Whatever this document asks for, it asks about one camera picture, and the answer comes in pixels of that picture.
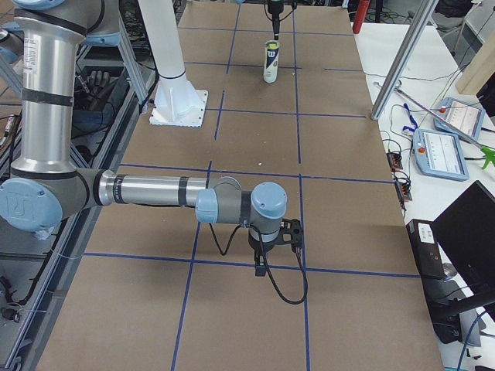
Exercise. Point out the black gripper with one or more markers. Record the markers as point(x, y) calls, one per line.
point(256, 246)
point(274, 18)

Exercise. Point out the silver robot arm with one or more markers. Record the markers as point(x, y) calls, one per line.
point(45, 188)

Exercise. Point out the tennis ball can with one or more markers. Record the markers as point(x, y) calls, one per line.
point(271, 64)

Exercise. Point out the red cylinder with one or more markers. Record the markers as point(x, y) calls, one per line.
point(360, 15)

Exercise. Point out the black computer box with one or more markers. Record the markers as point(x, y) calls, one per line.
point(425, 248)

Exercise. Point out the near teach pendant tablet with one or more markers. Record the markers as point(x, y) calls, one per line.
point(439, 154)

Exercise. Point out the teach pendant tablet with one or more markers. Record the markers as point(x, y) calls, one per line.
point(439, 154)
point(465, 117)

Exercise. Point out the black monitor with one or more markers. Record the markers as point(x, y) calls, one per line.
point(465, 231)

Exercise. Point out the far teach pendant tablet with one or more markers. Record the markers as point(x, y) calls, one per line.
point(465, 117)

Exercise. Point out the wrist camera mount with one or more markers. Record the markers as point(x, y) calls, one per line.
point(291, 232)

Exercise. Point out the white pedestal column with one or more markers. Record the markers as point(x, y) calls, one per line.
point(176, 102)

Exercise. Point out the aluminium frame post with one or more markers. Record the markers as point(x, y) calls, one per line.
point(406, 48)

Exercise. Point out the blue lanyard badge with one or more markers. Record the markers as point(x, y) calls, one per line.
point(410, 128)

